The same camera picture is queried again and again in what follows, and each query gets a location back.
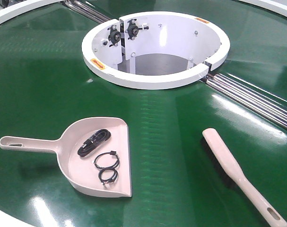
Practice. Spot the white rim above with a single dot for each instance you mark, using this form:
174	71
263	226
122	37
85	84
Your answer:
277	6
9	221
22	7

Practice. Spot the black bearing mount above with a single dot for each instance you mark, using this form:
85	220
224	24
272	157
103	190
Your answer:
114	35
133	29

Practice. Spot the left black bearing mount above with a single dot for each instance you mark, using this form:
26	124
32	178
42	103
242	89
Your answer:
114	35

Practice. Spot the right black bearing mount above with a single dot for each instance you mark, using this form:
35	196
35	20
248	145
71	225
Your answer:
133	29

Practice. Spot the green conveyor belt surface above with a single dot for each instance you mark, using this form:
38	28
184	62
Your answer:
45	86

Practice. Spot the steel rollers top left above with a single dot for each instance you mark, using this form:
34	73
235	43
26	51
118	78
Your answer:
86	11

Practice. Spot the steel rollers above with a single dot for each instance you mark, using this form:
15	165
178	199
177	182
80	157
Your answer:
86	11
259	103

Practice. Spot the white outer rim bottom left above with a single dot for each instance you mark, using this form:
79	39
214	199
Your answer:
9	221

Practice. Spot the steel rollers right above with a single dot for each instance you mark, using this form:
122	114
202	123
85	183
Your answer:
259	103

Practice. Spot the pink plastic dustpan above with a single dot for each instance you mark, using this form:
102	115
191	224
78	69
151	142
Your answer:
104	172

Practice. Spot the beige hand brush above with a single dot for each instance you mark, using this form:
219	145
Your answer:
224	159

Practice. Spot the white outer rim top left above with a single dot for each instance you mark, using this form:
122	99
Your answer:
22	7

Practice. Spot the white outer rim top right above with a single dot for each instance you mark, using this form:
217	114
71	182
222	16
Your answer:
277	6

